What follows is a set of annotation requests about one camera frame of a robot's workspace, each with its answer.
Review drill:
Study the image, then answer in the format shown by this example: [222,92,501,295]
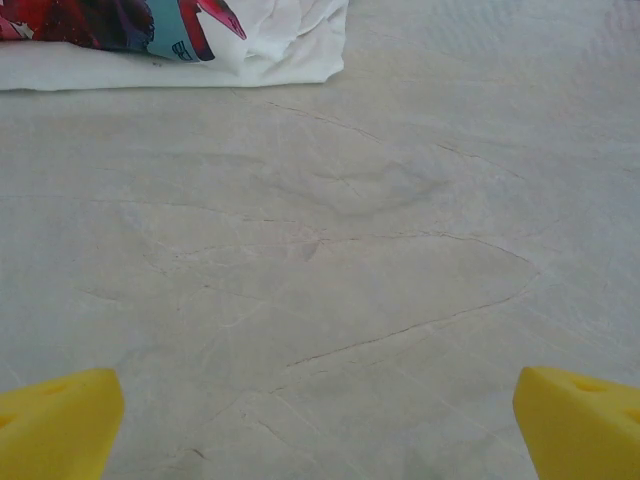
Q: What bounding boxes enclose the white t-shirt with red print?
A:
[0,0,350,93]

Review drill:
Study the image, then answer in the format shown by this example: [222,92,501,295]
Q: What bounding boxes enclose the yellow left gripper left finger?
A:
[0,367,126,480]

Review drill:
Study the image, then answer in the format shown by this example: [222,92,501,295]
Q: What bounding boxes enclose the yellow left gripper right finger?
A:
[513,365,640,480]

